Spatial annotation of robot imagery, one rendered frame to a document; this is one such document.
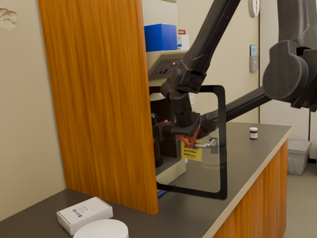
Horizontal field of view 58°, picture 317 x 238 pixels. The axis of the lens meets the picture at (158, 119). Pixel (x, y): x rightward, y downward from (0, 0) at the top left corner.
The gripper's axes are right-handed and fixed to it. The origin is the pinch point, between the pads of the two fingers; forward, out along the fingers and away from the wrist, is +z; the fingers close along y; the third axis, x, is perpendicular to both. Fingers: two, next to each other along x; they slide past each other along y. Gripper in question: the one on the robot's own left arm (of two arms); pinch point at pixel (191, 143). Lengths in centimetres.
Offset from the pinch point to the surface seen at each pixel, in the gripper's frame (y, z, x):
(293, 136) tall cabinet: -252, 205, 9
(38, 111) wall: 1, -11, -66
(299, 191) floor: -159, 202, 23
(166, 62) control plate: -20.0, -20.4, -12.8
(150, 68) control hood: -13.1, -21.5, -15.7
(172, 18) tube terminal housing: -46, -28, -20
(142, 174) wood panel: 9.0, 8.4, -17.3
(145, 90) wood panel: -3.4, -18.4, -13.7
